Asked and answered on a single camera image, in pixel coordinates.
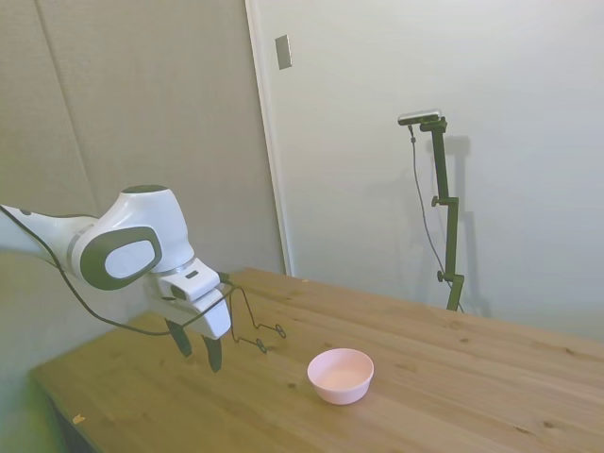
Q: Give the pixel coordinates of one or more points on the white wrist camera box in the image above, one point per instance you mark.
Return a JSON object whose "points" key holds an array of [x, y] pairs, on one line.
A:
{"points": [[193, 283]]}

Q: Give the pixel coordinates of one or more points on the grey camera bar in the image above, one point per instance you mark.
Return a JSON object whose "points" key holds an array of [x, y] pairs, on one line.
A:
{"points": [[420, 117]]}

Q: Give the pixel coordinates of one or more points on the grey wall switch plate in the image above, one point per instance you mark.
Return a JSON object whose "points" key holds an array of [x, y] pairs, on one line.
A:
{"points": [[283, 52]]}

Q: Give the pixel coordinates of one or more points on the dark jointed camera stand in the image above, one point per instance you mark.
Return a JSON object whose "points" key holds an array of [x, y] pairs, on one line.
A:
{"points": [[442, 165]]}

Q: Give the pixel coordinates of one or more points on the small orange scrap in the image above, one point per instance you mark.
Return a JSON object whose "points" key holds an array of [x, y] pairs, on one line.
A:
{"points": [[78, 417]]}

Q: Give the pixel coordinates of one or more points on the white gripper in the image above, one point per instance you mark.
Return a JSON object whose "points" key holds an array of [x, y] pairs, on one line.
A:
{"points": [[207, 316]]}

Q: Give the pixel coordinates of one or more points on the white door frame trim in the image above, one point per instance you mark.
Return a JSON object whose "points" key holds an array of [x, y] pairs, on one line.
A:
{"points": [[269, 141]]}

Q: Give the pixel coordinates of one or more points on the pink plastic bowl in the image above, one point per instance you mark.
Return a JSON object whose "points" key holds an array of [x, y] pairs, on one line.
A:
{"points": [[340, 377]]}

